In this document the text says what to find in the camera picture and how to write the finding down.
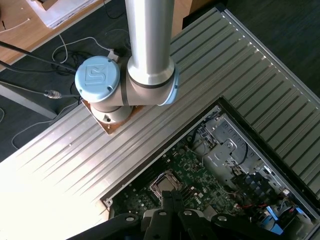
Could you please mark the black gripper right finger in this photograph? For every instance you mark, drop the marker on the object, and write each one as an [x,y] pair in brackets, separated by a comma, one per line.
[178,200]

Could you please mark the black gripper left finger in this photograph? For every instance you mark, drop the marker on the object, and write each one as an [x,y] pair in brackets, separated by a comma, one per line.
[167,200]

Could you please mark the silver square CPU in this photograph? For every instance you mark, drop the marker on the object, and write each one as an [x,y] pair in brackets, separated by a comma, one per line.
[165,185]

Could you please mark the metal CPU socket cover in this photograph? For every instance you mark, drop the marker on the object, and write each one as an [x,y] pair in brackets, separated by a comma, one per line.
[155,185]

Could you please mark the black CPU socket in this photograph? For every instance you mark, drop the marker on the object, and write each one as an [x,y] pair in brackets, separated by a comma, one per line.
[152,190]

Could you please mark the green motherboard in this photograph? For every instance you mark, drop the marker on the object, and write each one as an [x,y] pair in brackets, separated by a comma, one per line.
[200,175]

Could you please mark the silver metal drive cage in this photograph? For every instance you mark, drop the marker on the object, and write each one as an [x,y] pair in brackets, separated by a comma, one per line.
[225,147]

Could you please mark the blue disk carrier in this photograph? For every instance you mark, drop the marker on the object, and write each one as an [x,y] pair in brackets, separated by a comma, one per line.
[272,213]

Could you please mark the black open PC case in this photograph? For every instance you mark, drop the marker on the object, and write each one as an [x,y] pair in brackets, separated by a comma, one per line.
[262,146]

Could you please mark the blue plastic bay latch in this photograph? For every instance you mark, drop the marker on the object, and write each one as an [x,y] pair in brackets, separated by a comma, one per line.
[302,213]

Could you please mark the grey metal desk foot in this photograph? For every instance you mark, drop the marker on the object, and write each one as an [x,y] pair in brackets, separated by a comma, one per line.
[25,100]

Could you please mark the brown wooden side panel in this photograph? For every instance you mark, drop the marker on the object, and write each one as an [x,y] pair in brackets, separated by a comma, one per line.
[180,15]

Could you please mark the stack of white paper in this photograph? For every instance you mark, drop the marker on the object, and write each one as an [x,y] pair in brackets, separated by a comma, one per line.
[65,15]

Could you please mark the long wooden desk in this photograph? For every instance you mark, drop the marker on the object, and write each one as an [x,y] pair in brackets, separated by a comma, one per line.
[20,37]

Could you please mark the square brown base plate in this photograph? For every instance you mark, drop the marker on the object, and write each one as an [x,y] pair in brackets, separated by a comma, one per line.
[112,128]

